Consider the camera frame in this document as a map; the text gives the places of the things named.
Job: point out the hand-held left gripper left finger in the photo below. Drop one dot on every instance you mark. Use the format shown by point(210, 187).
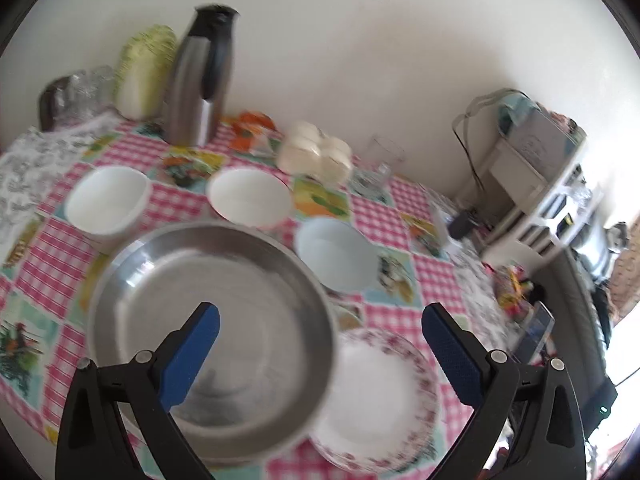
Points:
point(192, 355)

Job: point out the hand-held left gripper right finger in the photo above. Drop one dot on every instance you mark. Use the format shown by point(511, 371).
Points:
point(452, 355)

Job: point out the stainless steel basin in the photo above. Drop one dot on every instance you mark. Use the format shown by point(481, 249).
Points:
point(260, 310)

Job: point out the floral rimmed white plate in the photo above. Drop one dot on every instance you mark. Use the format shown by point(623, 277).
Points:
point(380, 400)

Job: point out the red rimmed white bowl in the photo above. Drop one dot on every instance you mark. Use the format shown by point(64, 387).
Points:
point(250, 200)

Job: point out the colourful candy packet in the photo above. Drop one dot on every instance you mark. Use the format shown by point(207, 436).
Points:
point(512, 290)

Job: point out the dark phone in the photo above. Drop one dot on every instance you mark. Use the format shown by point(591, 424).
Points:
point(537, 327)

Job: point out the white power strip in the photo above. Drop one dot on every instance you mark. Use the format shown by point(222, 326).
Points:
point(441, 230)

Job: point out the black charger plug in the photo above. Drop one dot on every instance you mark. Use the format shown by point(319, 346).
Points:
point(460, 225)

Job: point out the light blue bowl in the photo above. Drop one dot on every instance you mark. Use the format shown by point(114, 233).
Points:
point(335, 255)

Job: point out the plain white bowl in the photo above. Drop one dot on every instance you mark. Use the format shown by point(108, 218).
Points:
point(105, 205)

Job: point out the white plastic rack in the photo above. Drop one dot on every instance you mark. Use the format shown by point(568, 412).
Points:
point(555, 210)

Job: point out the cream wooden shelf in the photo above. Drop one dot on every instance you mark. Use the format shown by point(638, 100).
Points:
point(515, 175)

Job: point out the clear glass mug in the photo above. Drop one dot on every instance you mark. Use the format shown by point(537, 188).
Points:
point(380, 160)

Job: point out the orange snack packet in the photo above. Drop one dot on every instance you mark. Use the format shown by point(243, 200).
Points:
point(250, 132)

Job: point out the bag of white steamed buns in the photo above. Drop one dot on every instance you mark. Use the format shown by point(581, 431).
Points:
point(312, 152)

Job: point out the stainless steel thermos jug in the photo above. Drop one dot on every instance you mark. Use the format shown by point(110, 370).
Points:
point(192, 85)

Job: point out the clear glass jar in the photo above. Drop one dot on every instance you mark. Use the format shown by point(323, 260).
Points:
point(92, 92)

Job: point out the napa cabbage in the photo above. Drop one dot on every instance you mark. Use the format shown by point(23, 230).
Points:
point(142, 75)

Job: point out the glass jar with dark contents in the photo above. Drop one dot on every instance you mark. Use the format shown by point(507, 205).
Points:
point(50, 105)

